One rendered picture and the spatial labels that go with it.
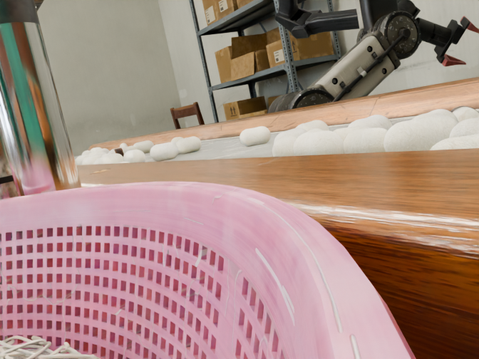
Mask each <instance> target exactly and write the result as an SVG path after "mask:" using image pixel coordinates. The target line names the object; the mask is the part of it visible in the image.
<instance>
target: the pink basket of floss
mask: <svg viewBox="0 0 479 359"><path fill-rule="evenodd" d="M32 230H33V238H32ZM22 232H23V239H22ZM11 233H12V240H11ZM0 234H1V241H0V341H3V340H4V337H5V336H8V338H10V337H13V336H16V335H17V336H21V337H24V338H28V339H29V340H32V339H31V337H32V336H38V337H40V338H41V339H45V340H46V342H48V341H49V342H51V346H50V347H49V348H48V349H50V350H52V351H55V350H57V349H58V348H60V347H61V346H62V345H64V343H65V342H67V343H68V344H69V345H70V347H71V348H73V349H74V350H76V351H77V352H79V353H81V354H84V355H94V356H96V357H98V358H100V359H416V358H415V356H414V354H413V352H412V350H411V349H410V347H409V345H408V343H407V341H406V339H405V338H404V336H403V334H402V332H401V329H400V328H399V327H398V324H397V322H396V320H395V319H394V317H393V315H392V313H391V311H390V310H389V308H388V306H387V304H386V303H385V301H384V300H383V299H382V297H381V296H380V295H379V293H378V292H377V290H376V289H375V288H374V286H373V285H372V284H371V282H370V281H369V280H368V279H367V277H366V276H365V274H364V273H363V271H362V270H361V269H360V268H359V266H358V265H357V263H356V262H355V261H354V260H353V258H352V257H351V255H350V254H349V253H348V251H347V250H346V249H345V248H344V246H343V245H342V244H340V243H339V242H338V241H337V240H336V239H335V238H334V237H333V236H332V235H331V234H330V233H329V232H328V231H327V230H325V228H323V226H322V225H320V223H318V222H317V221H315V220H314V219H312V218H311V217H309V216H308V215H306V214H305V213H303V212H302V211H300V210H299V209H297V208H296V207H293V206H292V205H290V204H287V203H285V202H283V201H281V200H279V199H277V198H274V197H271V196H269V195H266V194H262V193H259V192H256V191H253V190H250V189H244V188H240V187H234V186H229V185H223V184H214V183H204V182H134V183H125V184H109V185H101V186H94V187H82V188H75V189H65V190H60V191H54V192H45V193H40V194H31V195H26V196H21V197H13V198H8V199H0ZM22 246H23V253H22ZM11 247H12V255H11ZM22 260H23V268H22ZM11 261H12V269H11ZM1 262H2V271H1ZM22 275H23V283H22ZM12 276H13V283H12ZM1 277H2V285H1ZM12 290H13V298H12ZM1 291H2V299H1ZM12 305H13V308H12ZM2 306H3V313H2ZM2 321H3V328H2Z"/></svg>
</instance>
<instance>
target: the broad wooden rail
mask: <svg viewBox="0 0 479 359"><path fill-rule="evenodd" d="M462 105H464V106H468V107H470V108H474V109H479V77H475V78H467V79H462V80H455V81H451V82H446V83H439V84H434V85H427V86H422V87H417V88H410V89H405V90H398V91H394V92H389V93H382V94H377V95H369V96H365V97H360V98H352V99H348V100H340V101H336V102H332V103H324V104H320V105H312V106H307V107H303V108H295V109H291V110H283V111H279V112H274V113H267V114H262V115H255V116H251V117H245V118H238V119H234V120H226V121H222V122H217V123H210V124H205V125H197V126H193V127H188V128H180V129H176V130H168V131H164V132H157V133H152V134H148V135H140V136H135V137H128V138H123V139H119V140H112V141H108V142H102V143H98V144H95V145H91V146H90V147H89V148H88V150H89V151H91V149H92V148H95V147H100V148H102V149H103V148H105V149H108V150H109V151H111V150H112V149H115V148H119V147H120V145H121V144H122V143H125V144H126V145H127V146H128V147H129V146H134V144H135V143H137V142H143V141H146V140H149V141H151V142H152V143H153V144H154V145H159V144H163V143H167V142H171V140H172V139H173V138H175V137H182V138H187V137H193V136H194V137H198V138H199V139H200V141H201V140H214V139H220V138H226V137H238V136H240V134H241V132H242V131H243V130H246V129H250V128H257V127H260V126H264V127H266V128H268V129H269V131H270V132H281V131H287V130H291V129H294V128H296V127H297V126H298V125H301V124H303V123H308V122H311V121H313V120H321V121H323V122H325V123H326V124H327V126H332V125H344V124H350V123H352V122H353V121H355V120H359V119H363V118H367V117H370V116H372V115H382V116H384V117H386V118H388V119H394V118H406V117H413V116H418V115H422V114H425V113H429V112H431V111H433V110H437V109H443V110H448V111H451V110H452V109H454V108H456V107H458V106H462Z"/></svg>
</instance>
